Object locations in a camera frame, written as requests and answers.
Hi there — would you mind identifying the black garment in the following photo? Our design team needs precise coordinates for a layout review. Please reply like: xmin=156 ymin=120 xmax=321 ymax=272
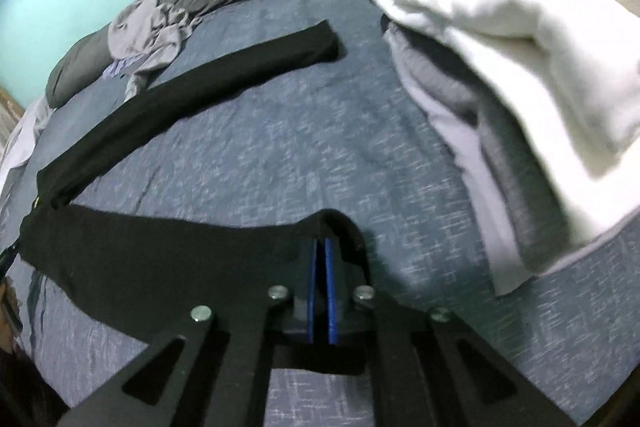
xmin=17 ymin=22 xmax=370 ymax=369

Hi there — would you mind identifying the stack of folded clothes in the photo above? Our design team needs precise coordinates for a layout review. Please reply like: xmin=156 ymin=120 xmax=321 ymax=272
xmin=373 ymin=0 xmax=639 ymax=295

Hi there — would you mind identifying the blue patterned bed cover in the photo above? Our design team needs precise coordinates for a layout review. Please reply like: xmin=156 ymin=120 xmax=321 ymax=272
xmin=0 ymin=0 xmax=640 ymax=427

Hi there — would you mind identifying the white sheet at bedside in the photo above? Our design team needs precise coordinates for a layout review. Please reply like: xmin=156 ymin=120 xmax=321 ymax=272
xmin=1 ymin=95 xmax=53 ymax=197

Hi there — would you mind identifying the lavender blue cloth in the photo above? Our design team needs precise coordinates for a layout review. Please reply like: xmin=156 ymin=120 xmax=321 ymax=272
xmin=102 ymin=57 xmax=134 ymax=78

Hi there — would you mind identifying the light grey crumpled clothing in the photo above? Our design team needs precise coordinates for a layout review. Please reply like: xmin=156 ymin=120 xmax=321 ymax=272
xmin=107 ymin=0 xmax=200 ymax=102

